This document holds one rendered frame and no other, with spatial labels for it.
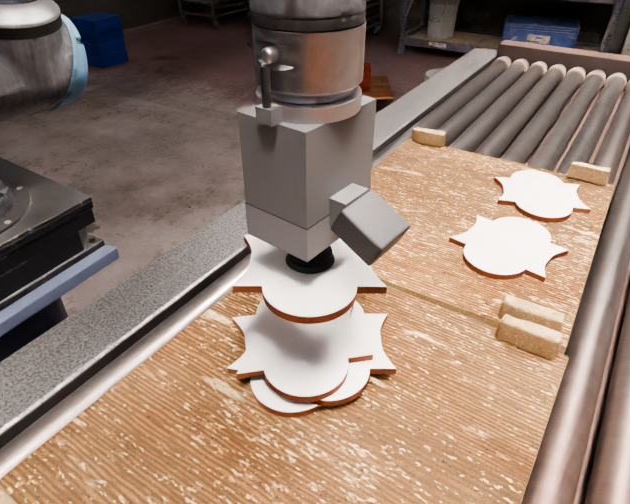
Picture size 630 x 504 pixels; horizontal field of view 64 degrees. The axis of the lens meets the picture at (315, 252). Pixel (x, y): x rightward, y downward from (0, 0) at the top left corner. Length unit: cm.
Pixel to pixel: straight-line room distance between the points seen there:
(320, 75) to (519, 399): 34
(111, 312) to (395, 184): 46
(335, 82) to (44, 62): 48
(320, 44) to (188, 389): 33
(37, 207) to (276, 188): 48
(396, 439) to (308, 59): 31
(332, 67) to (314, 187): 8
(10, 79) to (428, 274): 56
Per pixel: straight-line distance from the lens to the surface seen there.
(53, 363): 60
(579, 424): 54
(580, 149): 108
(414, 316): 56
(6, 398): 59
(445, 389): 50
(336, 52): 33
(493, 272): 64
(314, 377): 46
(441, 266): 64
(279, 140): 35
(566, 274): 68
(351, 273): 43
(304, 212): 36
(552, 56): 165
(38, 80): 75
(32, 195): 83
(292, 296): 41
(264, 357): 48
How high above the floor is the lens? 131
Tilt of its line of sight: 36 degrees down
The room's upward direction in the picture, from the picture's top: straight up
